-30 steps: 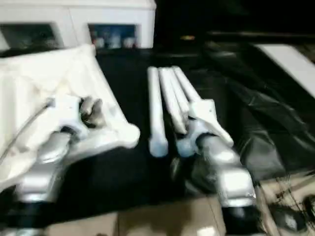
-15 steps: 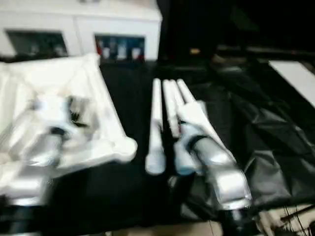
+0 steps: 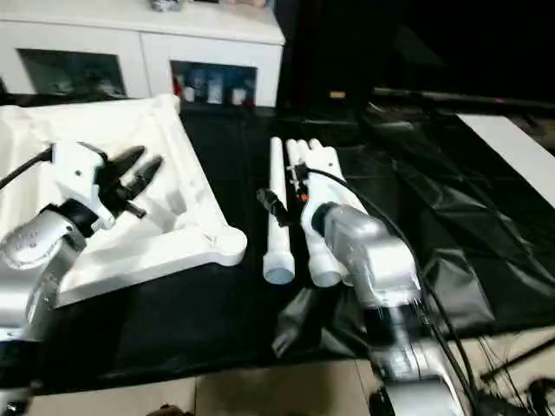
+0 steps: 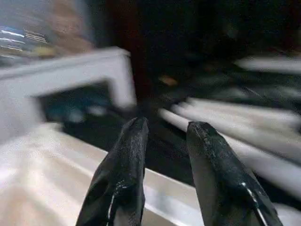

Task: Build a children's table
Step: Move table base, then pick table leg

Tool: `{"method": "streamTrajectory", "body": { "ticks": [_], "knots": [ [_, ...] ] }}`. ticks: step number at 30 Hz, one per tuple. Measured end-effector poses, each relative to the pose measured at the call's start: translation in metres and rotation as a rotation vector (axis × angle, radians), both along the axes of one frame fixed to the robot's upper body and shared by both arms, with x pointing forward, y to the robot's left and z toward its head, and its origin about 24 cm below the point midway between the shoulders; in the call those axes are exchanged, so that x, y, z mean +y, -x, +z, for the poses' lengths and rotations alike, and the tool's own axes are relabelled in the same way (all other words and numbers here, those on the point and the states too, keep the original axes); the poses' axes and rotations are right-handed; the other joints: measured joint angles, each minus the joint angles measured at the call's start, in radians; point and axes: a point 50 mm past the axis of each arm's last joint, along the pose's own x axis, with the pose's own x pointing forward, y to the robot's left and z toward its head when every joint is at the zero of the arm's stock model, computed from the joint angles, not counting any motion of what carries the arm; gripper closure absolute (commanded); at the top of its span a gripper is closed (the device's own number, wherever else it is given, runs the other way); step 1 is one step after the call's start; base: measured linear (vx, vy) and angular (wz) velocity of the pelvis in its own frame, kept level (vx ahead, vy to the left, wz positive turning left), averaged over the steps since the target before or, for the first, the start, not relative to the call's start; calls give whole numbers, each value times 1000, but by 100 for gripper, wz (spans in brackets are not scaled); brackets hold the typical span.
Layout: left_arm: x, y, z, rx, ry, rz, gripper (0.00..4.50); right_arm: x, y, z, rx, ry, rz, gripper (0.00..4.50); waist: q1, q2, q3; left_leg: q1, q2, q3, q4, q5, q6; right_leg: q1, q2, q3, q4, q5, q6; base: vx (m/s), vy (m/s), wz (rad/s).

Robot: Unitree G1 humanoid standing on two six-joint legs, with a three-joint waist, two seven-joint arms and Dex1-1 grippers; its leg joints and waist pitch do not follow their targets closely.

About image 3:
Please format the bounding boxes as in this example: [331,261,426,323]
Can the black fabric covered furniture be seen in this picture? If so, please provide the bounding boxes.
[284,0,555,109]

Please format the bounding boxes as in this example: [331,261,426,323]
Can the white glass-door cabinet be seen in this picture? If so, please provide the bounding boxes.
[0,3,286,108]

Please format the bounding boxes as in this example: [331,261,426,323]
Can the white plastic table top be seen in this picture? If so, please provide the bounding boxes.
[0,93,249,309]

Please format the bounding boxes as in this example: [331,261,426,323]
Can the long black pole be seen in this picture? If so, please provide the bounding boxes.
[372,86,555,107]

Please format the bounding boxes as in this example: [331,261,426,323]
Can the white flat board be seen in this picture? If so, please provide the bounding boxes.
[457,112,555,192]

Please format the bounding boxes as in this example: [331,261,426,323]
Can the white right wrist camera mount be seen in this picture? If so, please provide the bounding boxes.
[298,146,361,231]

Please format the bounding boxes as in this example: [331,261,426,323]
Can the black tripod leg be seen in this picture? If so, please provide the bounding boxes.
[479,335,555,382]

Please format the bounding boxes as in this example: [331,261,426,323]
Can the black table mat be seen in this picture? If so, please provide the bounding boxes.
[0,93,555,391]

